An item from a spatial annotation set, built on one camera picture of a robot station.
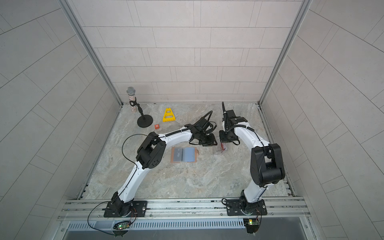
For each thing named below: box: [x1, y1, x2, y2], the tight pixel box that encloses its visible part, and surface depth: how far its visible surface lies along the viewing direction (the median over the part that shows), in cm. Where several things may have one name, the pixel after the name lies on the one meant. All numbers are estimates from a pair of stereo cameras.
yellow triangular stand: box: [162, 107, 176, 122], surface depth 110 cm
